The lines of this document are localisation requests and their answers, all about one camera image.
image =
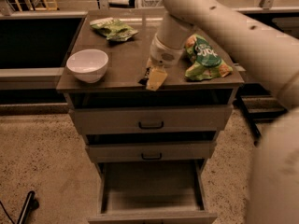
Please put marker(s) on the grey drawer cabinet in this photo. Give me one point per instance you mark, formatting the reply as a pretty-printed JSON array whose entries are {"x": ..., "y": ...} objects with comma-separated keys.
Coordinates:
[{"x": 119, "y": 88}]

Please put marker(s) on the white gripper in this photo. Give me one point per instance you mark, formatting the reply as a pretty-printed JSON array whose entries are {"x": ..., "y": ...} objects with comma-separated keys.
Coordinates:
[{"x": 163, "y": 55}]

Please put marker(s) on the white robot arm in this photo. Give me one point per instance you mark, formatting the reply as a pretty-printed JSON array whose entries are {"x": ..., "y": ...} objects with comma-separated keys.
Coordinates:
[{"x": 272, "y": 57}]

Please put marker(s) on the top grey drawer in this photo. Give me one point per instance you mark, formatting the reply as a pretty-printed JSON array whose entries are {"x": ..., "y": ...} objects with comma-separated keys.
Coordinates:
[{"x": 151, "y": 119}]

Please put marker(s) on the bottom grey drawer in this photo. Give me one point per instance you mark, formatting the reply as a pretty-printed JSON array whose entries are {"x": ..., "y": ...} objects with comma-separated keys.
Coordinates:
[{"x": 152, "y": 192}]

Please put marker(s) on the black table leg frame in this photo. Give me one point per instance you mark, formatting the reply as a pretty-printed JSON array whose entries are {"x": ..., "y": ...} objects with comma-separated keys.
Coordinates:
[{"x": 257, "y": 106}]

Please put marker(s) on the white bowl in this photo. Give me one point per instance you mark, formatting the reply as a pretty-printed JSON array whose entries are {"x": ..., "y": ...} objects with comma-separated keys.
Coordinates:
[{"x": 88, "y": 65}]

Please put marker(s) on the green chip bag right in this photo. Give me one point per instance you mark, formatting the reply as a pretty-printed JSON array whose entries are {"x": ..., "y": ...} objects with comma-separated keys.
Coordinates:
[{"x": 206, "y": 62}]

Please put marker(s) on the middle grey drawer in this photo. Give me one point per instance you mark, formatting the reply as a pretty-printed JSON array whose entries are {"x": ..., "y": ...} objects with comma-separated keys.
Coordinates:
[{"x": 151, "y": 152}]

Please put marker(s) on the green snack bag back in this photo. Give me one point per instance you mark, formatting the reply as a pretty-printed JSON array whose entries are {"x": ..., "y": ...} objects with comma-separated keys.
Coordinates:
[{"x": 113, "y": 29}]

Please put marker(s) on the white wire basket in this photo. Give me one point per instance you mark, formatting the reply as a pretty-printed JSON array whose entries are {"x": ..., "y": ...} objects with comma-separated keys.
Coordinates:
[{"x": 149, "y": 3}]

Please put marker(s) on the black stand foot left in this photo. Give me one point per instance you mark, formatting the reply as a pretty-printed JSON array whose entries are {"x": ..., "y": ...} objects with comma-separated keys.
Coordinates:
[{"x": 30, "y": 204}]

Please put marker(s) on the grey drawer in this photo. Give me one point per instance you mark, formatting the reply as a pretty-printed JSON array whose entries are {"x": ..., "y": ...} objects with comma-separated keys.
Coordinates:
[
  {"x": 151, "y": 152},
  {"x": 151, "y": 119},
  {"x": 152, "y": 192}
]

